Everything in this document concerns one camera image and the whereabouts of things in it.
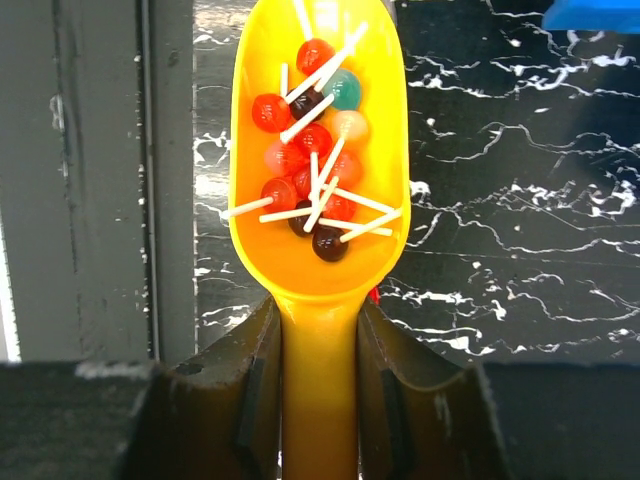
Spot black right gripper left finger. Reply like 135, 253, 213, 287
1, 299, 281, 479

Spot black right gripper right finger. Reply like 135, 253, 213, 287
357, 302, 639, 479

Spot yellow plastic scoop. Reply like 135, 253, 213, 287
229, 1, 411, 479

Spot blue bin with star candies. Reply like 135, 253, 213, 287
542, 0, 639, 34

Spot red jar lid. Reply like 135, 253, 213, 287
368, 286, 381, 305

